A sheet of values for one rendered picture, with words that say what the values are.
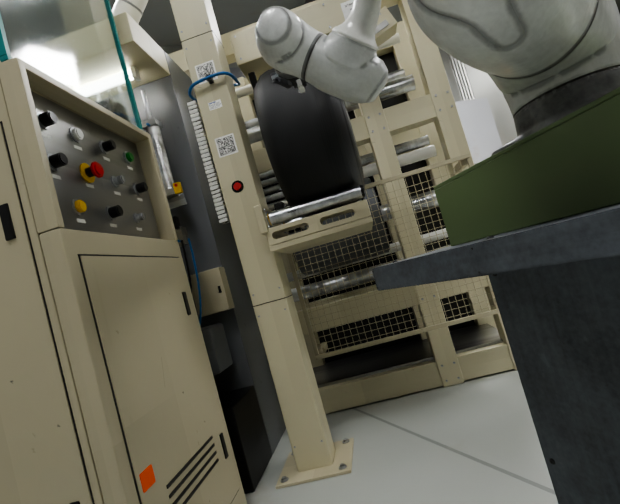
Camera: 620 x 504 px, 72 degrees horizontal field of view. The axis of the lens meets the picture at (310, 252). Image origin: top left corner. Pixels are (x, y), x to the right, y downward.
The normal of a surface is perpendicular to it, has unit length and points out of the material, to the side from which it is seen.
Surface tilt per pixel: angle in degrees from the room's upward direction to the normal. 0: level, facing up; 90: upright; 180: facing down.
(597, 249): 90
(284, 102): 78
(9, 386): 90
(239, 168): 90
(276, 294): 90
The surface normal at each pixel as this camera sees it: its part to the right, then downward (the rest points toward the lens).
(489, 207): -0.90, 0.23
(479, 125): 0.34, -0.15
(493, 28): -0.01, 0.95
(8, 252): -0.14, -0.02
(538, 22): 0.37, 0.79
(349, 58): -0.15, 0.31
